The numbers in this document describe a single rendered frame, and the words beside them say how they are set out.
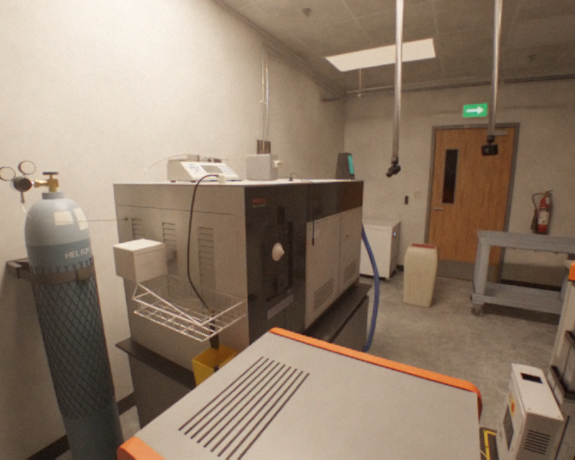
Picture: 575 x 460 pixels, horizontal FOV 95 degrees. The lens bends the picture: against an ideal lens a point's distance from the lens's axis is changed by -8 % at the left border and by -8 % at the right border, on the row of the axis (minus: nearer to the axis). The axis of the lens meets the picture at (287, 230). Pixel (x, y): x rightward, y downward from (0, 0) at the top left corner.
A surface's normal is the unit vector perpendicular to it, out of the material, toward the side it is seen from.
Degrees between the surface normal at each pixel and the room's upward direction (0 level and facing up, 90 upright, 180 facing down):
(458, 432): 0
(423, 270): 93
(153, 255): 90
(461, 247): 90
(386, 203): 90
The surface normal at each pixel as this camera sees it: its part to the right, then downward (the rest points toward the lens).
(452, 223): -0.50, 0.16
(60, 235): 0.71, 0.05
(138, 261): 0.86, 0.09
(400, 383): 0.00, -0.98
